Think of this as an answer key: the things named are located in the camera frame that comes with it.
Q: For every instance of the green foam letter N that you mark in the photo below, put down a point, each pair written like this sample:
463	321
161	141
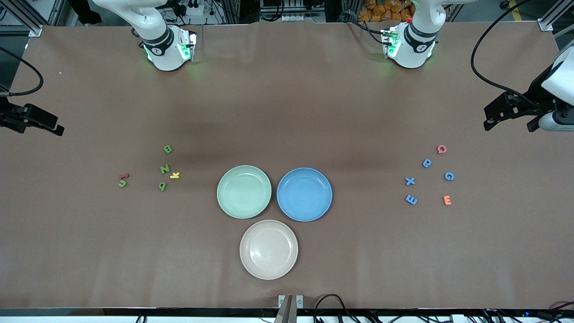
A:
165	169

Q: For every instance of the blue foam letter G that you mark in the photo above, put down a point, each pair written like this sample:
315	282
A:
449	176

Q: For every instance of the beige pink plate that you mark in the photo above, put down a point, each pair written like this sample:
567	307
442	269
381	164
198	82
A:
269	249

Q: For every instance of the red foam letter Q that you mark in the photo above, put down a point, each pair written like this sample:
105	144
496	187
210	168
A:
441	149

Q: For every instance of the aluminium frame post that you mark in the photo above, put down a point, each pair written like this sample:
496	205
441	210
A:
551	15
22	15

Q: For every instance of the blue foam letter P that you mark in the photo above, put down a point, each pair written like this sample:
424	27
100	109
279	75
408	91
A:
427	163

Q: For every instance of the blue foam letter E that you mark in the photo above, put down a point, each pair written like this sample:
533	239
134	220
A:
411	199

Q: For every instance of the green foam letter P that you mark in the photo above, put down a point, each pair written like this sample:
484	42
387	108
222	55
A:
163	186

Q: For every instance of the light green plate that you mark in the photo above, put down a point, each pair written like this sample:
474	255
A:
244	192

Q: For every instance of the blue foam letter X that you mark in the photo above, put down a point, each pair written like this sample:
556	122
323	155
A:
410	181

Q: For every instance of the blue plate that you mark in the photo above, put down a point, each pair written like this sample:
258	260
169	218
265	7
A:
304	194

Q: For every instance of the green foam letter J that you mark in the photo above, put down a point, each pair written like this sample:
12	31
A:
122	183

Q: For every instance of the long white power strip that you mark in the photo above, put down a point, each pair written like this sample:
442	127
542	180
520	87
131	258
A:
300	18

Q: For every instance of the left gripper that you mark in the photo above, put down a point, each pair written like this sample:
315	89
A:
536	95

